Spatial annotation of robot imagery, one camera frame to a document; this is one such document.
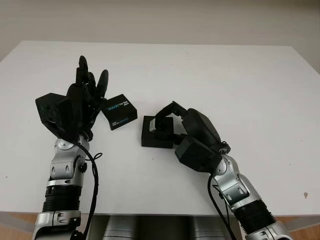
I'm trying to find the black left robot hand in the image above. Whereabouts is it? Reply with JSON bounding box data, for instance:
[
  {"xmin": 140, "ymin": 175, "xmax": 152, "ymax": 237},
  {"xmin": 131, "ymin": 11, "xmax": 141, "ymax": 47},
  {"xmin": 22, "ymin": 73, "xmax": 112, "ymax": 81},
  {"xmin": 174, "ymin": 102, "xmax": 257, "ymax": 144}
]
[{"xmin": 65, "ymin": 55, "xmax": 110, "ymax": 138}]

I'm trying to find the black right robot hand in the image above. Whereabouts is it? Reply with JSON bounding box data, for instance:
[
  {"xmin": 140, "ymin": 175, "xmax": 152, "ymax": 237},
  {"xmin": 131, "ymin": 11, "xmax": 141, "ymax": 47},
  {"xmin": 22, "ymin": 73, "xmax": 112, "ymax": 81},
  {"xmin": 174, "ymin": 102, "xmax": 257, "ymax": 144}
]
[{"xmin": 152, "ymin": 100, "xmax": 230, "ymax": 154}]

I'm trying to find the small silver camera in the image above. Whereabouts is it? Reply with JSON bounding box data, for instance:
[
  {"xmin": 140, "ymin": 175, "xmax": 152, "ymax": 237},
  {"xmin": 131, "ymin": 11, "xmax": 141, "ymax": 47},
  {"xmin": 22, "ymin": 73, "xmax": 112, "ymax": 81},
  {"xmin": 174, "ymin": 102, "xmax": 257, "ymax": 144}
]
[{"xmin": 148, "ymin": 119, "xmax": 161, "ymax": 134}]

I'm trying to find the black RealSense box lid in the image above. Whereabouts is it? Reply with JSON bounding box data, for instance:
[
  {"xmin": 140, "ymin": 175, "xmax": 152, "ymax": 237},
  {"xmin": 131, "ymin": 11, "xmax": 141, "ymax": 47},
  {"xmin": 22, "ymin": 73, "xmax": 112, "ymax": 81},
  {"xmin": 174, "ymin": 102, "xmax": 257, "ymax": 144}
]
[{"xmin": 100, "ymin": 93, "xmax": 139, "ymax": 131}]

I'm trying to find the grey robot torso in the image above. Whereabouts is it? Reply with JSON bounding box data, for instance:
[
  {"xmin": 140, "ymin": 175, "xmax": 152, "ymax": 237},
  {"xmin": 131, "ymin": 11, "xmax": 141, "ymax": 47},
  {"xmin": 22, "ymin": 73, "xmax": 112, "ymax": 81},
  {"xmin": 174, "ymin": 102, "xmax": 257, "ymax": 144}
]
[{"xmin": 104, "ymin": 216, "xmax": 224, "ymax": 240}]

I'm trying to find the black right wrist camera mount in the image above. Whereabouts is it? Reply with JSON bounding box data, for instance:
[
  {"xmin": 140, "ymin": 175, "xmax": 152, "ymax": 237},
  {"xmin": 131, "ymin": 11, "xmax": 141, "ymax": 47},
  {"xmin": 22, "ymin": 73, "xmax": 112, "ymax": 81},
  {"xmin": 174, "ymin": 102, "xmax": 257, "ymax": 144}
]
[{"xmin": 173, "ymin": 134, "xmax": 224, "ymax": 174}]

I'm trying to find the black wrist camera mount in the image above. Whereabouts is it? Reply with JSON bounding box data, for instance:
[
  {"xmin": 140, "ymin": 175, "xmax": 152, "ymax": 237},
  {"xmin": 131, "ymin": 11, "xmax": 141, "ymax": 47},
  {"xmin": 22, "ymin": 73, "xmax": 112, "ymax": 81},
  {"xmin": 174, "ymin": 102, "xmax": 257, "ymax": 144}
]
[
  {"xmin": 173, "ymin": 134, "xmax": 224, "ymax": 174},
  {"xmin": 34, "ymin": 92, "xmax": 76, "ymax": 139}
]

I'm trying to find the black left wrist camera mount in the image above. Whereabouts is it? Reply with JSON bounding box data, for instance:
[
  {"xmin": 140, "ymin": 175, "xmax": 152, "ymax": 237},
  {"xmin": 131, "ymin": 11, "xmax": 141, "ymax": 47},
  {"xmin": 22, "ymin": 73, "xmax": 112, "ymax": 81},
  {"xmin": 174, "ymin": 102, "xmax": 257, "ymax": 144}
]
[{"xmin": 34, "ymin": 92, "xmax": 76, "ymax": 139}]

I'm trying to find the black camera box base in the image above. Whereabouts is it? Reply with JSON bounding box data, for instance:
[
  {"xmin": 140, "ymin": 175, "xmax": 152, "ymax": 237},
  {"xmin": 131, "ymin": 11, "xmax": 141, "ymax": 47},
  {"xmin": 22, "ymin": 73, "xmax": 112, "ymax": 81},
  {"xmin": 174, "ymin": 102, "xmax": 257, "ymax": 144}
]
[{"xmin": 140, "ymin": 115, "xmax": 176, "ymax": 149}]

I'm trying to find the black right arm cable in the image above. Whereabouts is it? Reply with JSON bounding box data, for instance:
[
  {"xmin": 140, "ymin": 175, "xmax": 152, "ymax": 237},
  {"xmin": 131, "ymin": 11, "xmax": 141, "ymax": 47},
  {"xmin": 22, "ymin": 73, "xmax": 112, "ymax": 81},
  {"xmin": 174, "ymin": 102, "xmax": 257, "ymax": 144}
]
[{"xmin": 207, "ymin": 172, "xmax": 239, "ymax": 240}]

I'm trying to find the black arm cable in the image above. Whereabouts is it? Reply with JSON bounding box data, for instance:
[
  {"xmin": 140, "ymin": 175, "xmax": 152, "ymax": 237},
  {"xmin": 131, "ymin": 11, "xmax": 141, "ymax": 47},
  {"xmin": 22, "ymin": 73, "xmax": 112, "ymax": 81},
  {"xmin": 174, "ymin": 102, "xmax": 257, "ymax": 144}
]
[
  {"xmin": 207, "ymin": 172, "xmax": 239, "ymax": 240},
  {"xmin": 74, "ymin": 141, "xmax": 104, "ymax": 240}
]

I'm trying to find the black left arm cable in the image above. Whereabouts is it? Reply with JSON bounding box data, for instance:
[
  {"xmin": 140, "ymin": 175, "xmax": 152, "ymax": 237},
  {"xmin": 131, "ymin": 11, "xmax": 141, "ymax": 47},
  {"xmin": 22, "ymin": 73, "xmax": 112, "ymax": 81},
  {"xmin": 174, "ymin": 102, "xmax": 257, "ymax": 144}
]
[{"xmin": 74, "ymin": 141, "xmax": 104, "ymax": 240}]

